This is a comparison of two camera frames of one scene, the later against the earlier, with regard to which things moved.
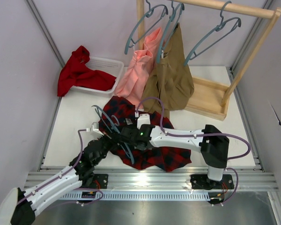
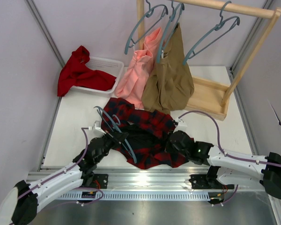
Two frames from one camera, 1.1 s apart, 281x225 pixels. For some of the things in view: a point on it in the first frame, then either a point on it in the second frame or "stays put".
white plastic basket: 113,67 stays put
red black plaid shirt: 116,114 stays put
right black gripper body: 125,133 -> 172,139
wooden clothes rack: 208,99 stays put
